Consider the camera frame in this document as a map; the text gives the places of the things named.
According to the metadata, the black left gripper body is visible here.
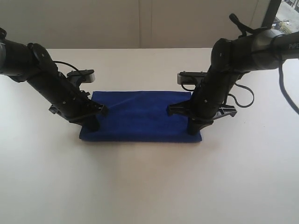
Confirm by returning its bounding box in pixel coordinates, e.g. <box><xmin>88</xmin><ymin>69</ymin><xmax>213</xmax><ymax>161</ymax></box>
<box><xmin>48</xmin><ymin>77</ymin><xmax>90</xmax><ymax>123</ymax></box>

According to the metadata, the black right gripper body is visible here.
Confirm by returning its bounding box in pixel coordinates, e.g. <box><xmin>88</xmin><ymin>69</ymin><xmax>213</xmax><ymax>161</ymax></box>
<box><xmin>186</xmin><ymin>81</ymin><xmax>235</xmax><ymax>123</ymax></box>

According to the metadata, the blue microfibre towel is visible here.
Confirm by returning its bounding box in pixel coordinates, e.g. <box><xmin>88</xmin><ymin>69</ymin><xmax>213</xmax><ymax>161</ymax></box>
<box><xmin>79</xmin><ymin>91</ymin><xmax>202</xmax><ymax>143</ymax></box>

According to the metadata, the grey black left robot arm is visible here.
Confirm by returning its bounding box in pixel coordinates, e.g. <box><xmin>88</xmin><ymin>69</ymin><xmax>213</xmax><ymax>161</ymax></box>
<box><xmin>0</xmin><ymin>39</ymin><xmax>108</xmax><ymax>132</ymax></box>

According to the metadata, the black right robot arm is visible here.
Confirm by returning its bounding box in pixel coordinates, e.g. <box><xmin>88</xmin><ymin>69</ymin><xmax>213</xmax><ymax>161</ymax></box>
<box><xmin>167</xmin><ymin>28</ymin><xmax>299</xmax><ymax>135</ymax></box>

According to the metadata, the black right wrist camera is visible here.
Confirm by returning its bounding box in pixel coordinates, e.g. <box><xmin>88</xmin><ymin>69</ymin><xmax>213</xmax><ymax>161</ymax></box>
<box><xmin>177</xmin><ymin>71</ymin><xmax>207</xmax><ymax>85</ymax></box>

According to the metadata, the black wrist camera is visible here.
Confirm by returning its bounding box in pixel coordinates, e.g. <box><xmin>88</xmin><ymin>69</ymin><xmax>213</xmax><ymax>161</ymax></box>
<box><xmin>67</xmin><ymin>70</ymin><xmax>95</xmax><ymax>83</ymax></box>
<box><xmin>177</xmin><ymin>71</ymin><xmax>207</xmax><ymax>85</ymax></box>

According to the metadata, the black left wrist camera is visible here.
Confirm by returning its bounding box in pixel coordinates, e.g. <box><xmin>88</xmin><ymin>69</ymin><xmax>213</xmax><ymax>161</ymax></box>
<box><xmin>67</xmin><ymin>70</ymin><xmax>95</xmax><ymax>83</ymax></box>

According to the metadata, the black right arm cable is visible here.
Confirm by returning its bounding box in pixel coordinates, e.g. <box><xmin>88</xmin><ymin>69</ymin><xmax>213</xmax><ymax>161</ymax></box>
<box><xmin>182</xmin><ymin>14</ymin><xmax>299</xmax><ymax>115</ymax></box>

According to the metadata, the dark window frame post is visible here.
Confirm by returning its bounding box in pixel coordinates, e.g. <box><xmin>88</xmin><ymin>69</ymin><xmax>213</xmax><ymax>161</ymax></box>
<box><xmin>261</xmin><ymin>0</ymin><xmax>281</xmax><ymax>28</ymax></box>

